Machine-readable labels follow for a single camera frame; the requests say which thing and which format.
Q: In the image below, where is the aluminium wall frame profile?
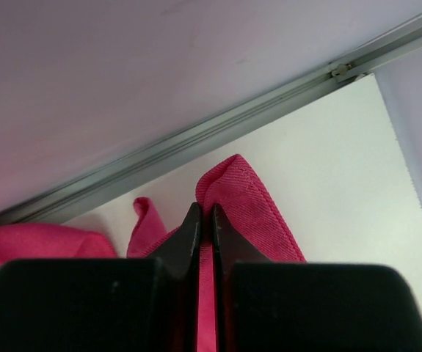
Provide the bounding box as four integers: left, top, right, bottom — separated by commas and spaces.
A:
0, 13, 422, 225

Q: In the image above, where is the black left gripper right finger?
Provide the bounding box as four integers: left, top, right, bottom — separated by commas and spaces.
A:
212, 205, 422, 351

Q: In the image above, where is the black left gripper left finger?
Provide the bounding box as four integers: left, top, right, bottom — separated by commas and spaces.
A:
0, 203, 202, 351

